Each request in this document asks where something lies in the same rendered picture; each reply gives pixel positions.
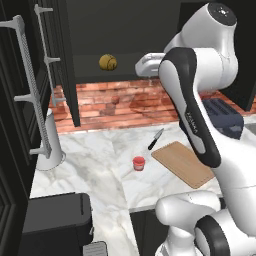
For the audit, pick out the wooden cutting board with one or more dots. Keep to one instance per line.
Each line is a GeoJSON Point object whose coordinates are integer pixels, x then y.
{"type": "Point", "coordinates": [183, 163]}

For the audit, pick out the black wall cabinet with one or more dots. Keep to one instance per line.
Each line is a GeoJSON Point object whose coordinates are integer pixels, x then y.
{"type": "Point", "coordinates": [126, 30]}

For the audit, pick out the small grey ribbed object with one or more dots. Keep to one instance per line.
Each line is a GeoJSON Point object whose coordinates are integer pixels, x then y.
{"type": "Point", "coordinates": [95, 249]}

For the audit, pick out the round brown bread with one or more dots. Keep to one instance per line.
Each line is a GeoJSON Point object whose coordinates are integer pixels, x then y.
{"type": "Point", "coordinates": [108, 62]}

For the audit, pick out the white paper towel roll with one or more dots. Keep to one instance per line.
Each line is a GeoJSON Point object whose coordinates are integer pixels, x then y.
{"type": "Point", "coordinates": [51, 146]}

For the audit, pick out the red jam jar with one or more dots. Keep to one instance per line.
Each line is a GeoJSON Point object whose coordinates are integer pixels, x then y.
{"type": "Point", "coordinates": [139, 163]}

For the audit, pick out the black base cabinet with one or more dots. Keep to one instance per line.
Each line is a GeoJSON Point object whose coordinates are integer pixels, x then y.
{"type": "Point", "coordinates": [145, 233]}

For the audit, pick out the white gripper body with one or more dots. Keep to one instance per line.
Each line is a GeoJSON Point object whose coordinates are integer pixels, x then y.
{"type": "Point", "coordinates": [146, 65]}

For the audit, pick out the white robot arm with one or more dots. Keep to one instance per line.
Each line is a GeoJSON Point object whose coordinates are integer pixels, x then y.
{"type": "Point", "coordinates": [230, 173]}

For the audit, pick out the black countertop appliance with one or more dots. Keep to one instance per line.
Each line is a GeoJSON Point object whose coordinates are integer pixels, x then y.
{"type": "Point", "coordinates": [55, 223]}

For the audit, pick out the black tall cabinet door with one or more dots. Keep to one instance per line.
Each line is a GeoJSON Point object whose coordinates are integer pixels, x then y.
{"type": "Point", "coordinates": [13, 173]}

